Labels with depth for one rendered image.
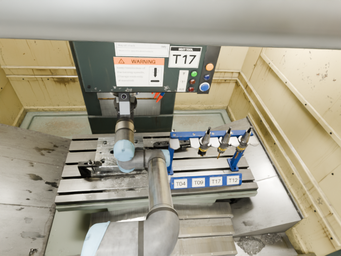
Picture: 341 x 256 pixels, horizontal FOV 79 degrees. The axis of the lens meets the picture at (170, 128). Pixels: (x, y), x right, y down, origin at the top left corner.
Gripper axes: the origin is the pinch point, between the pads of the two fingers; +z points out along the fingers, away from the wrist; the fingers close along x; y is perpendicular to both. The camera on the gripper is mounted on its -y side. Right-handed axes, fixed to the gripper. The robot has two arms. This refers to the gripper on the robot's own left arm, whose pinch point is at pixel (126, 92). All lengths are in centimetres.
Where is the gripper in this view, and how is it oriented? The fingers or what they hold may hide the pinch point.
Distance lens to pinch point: 102.4
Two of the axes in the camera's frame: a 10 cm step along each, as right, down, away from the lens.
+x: 9.9, -0.3, 1.5
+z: -1.2, -7.3, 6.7
